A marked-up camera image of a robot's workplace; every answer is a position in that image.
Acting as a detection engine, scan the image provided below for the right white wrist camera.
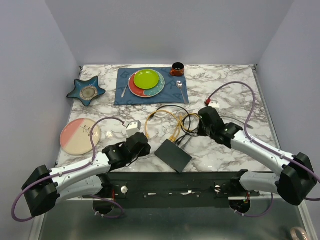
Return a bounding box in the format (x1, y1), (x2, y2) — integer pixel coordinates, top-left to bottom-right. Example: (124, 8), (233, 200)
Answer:
(208, 100), (220, 109)

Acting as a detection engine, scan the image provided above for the black network switch box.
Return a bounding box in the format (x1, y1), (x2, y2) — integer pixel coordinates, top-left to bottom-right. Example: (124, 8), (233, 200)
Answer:
(155, 139), (192, 173)

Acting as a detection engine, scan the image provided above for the red and teal plate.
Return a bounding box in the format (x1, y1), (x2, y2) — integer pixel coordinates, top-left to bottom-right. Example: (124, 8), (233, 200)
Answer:
(128, 70), (165, 98)

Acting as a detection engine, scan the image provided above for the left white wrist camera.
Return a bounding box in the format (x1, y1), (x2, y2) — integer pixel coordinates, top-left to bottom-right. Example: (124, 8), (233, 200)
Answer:
(126, 120), (141, 137)

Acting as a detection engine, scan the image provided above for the silver spoon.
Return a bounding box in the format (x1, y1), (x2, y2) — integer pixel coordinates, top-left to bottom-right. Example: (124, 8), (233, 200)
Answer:
(176, 80), (189, 104)

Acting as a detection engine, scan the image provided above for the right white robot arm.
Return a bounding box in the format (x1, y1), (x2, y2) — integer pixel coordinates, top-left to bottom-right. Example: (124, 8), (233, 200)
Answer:
(197, 106), (317, 206)

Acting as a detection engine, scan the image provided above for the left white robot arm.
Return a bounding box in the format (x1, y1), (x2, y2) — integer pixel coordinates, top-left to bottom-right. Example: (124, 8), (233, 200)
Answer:
(21, 132), (151, 217)

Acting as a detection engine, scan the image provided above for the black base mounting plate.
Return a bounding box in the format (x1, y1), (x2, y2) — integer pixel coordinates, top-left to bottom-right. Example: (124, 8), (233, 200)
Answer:
(96, 170), (249, 209)

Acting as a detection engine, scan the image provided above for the silver fork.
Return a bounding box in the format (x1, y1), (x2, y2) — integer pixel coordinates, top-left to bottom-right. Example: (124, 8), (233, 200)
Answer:
(121, 75), (132, 98)

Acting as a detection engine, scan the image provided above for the black power cable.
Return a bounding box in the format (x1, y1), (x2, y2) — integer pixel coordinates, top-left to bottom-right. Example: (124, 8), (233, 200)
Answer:
(156, 104), (201, 147)

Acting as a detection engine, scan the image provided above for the brown ceramic mug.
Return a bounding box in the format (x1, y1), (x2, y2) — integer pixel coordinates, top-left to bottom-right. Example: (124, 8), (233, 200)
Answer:
(169, 62), (185, 77)

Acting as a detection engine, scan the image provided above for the aluminium rail frame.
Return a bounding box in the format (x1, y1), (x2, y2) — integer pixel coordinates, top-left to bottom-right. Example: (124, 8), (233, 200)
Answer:
(29, 191), (317, 240)

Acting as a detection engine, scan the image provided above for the blue cloth placemat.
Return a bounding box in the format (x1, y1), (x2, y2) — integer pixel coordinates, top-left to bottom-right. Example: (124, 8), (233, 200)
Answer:
(114, 67), (189, 106)

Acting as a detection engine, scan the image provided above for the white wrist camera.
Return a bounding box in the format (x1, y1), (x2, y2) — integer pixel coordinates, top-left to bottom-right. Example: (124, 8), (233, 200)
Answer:
(208, 100), (220, 109)
(126, 120), (141, 137)

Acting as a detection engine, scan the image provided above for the pink and cream plate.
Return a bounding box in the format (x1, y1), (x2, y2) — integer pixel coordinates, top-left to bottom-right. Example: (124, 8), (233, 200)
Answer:
(60, 118), (95, 155)

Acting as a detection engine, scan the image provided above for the pink ring object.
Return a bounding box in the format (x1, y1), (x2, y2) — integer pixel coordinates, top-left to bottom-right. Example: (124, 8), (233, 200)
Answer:
(290, 227), (309, 240)

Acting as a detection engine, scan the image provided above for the lime green plate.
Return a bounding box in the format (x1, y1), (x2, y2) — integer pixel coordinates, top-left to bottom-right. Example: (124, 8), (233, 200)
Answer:
(133, 69), (160, 90)

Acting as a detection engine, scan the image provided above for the blue star shaped dish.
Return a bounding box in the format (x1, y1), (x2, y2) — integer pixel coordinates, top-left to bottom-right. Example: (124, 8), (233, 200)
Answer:
(66, 76), (106, 107)

